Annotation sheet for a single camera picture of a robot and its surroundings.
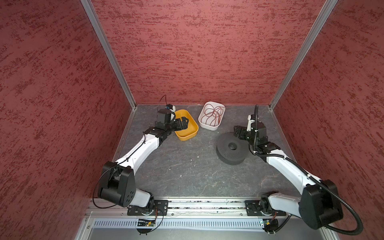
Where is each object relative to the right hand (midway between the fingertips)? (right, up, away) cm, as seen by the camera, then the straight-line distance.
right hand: (239, 130), depth 86 cm
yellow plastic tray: (-28, 0, +21) cm, 35 cm away
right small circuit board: (+11, -45, -15) cm, 49 cm away
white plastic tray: (-18, +2, +16) cm, 24 cm away
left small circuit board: (-51, -45, -14) cm, 70 cm away
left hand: (-34, +4, 0) cm, 34 cm away
